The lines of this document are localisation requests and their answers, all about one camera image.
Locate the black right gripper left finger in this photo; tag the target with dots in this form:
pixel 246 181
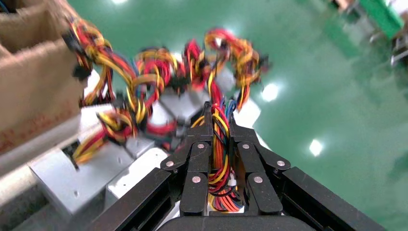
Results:
pixel 197 159

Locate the green frame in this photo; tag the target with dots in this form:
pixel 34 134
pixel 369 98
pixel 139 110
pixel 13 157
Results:
pixel 382 16

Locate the brown cardboard divider box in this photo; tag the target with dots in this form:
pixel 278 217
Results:
pixel 38 83

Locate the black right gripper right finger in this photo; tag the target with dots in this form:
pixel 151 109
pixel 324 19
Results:
pixel 251 159

